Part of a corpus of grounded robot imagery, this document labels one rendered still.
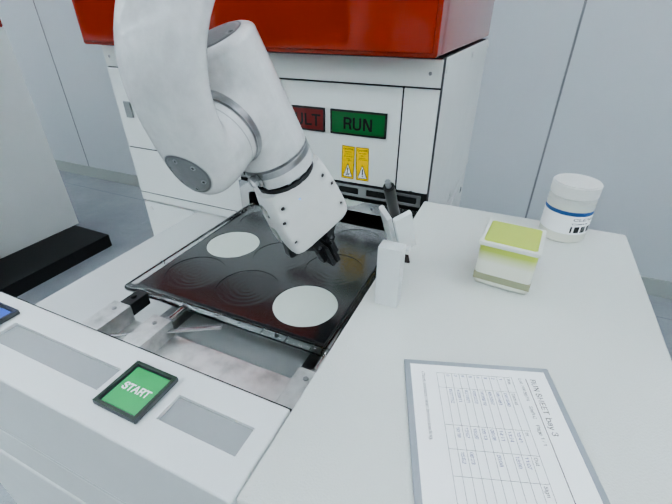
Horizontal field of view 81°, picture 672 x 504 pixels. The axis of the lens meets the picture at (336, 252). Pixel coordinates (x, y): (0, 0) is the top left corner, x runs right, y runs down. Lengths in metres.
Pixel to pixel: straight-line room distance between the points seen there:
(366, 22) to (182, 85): 0.45
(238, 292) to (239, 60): 0.38
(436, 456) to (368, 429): 0.06
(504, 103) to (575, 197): 1.58
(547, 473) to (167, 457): 0.32
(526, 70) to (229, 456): 2.09
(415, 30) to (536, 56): 1.55
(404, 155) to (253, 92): 0.44
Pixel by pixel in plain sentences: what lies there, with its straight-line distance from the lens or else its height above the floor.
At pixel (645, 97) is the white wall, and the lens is 2.30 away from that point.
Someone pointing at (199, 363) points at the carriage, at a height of 0.88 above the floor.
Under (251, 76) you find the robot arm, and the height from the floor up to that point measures 1.23.
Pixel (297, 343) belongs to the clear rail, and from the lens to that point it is 0.55.
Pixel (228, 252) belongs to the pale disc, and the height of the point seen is 0.90.
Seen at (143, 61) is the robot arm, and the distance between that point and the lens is 0.35.
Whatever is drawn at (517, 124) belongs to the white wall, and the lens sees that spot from 2.27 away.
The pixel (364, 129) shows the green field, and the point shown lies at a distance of 0.81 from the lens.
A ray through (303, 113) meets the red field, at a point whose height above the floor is 1.11.
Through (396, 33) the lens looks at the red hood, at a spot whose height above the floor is 1.26.
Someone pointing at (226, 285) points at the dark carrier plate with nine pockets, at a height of 0.90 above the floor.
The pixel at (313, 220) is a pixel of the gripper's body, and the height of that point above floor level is 1.05.
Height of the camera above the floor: 1.29
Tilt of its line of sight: 31 degrees down
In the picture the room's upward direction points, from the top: straight up
